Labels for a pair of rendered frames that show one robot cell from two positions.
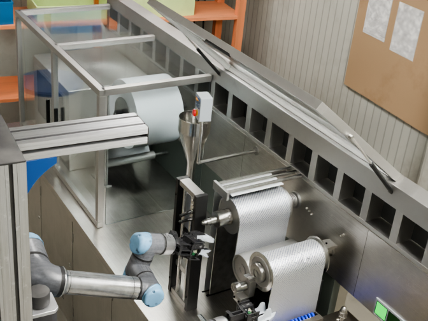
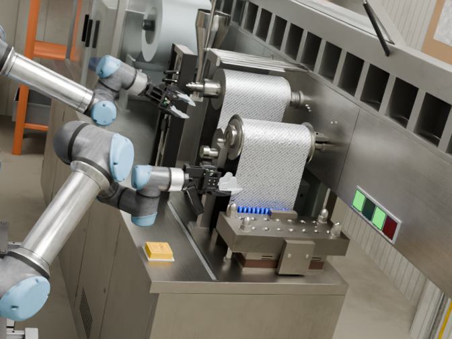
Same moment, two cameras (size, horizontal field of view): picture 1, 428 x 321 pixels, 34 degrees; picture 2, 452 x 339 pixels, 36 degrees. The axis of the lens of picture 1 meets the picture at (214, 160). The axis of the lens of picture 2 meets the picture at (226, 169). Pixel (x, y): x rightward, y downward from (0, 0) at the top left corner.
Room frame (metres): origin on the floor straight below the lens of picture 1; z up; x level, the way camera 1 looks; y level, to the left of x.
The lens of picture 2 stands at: (-0.12, -0.58, 1.90)
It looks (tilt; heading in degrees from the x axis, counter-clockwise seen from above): 19 degrees down; 10
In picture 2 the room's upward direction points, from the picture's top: 13 degrees clockwise
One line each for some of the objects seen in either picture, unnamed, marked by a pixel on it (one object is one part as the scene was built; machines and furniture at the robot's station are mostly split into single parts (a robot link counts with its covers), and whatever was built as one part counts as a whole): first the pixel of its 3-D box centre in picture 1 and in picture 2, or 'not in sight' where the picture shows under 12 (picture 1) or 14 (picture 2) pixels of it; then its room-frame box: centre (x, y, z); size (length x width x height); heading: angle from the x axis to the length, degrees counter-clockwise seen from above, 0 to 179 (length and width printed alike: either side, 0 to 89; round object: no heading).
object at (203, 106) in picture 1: (201, 106); not in sight; (2.51, 0.07, 1.66); 0.07 x 0.07 x 0.10; 21
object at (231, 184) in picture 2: (267, 314); (231, 185); (1.97, -0.25, 1.11); 0.09 x 0.03 x 0.06; 123
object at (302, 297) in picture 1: (293, 302); (266, 186); (2.06, -0.35, 1.11); 0.23 x 0.01 x 0.18; 124
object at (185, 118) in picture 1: (194, 123); (212, 19); (2.70, 0.10, 1.50); 0.14 x 0.14 x 0.06
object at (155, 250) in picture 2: not in sight; (159, 250); (1.78, -0.11, 0.91); 0.07 x 0.07 x 0.02; 34
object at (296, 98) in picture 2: (288, 200); (290, 99); (2.41, -0.32, 1.33); 0.07 x 0.07 x 0.07; 34
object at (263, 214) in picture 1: (265, 263); (249, 152); (2.22, -0.24, 1.16); 0.39 x 0.23 x 0.51; 34
